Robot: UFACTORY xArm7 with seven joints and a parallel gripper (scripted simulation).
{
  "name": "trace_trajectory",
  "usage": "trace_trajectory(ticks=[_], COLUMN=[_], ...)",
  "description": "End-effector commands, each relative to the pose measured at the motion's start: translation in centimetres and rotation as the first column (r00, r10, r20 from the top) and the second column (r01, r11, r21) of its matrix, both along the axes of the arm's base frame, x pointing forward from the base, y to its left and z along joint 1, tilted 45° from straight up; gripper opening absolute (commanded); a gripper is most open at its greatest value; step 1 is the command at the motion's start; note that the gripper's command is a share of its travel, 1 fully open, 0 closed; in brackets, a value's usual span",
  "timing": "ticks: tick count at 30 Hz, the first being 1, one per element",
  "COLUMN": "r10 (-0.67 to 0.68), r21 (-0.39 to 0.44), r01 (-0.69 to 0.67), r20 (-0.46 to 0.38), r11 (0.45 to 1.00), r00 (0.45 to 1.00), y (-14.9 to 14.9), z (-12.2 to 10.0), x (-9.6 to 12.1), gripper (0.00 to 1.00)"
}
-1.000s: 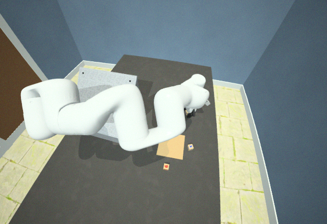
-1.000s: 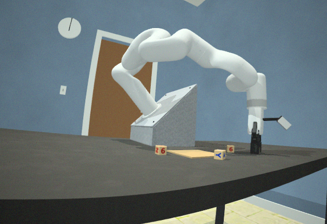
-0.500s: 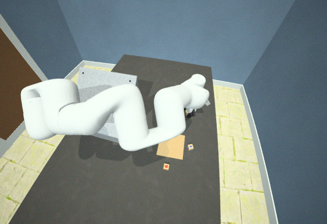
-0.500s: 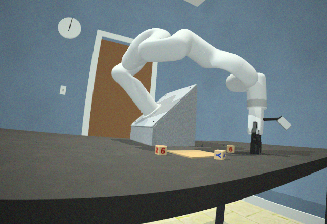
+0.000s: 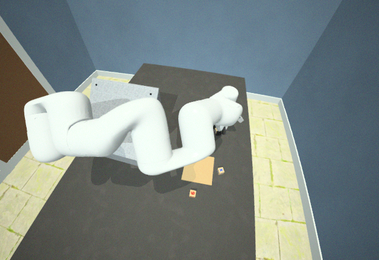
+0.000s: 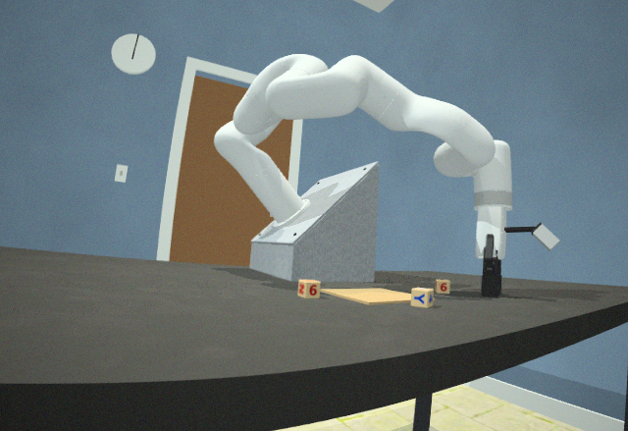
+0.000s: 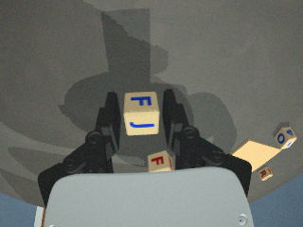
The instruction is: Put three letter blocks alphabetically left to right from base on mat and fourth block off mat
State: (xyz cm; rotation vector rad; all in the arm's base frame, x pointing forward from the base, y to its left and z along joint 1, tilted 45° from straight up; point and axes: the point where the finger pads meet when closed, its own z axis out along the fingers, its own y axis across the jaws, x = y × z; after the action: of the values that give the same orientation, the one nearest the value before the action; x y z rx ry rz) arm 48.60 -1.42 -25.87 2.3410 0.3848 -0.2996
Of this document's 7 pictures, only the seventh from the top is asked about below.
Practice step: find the tan flat mat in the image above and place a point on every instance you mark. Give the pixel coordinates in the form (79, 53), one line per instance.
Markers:
(255, 153)

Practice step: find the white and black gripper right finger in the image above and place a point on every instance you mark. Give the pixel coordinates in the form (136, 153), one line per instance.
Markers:
(191, 149)

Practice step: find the cream letter block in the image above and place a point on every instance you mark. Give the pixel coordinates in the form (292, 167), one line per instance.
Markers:
(265, 173)
(285, 137)
(141, 113)
(160, 161)

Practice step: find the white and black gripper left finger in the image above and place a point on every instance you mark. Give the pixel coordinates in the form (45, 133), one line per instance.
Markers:
(92, 156)

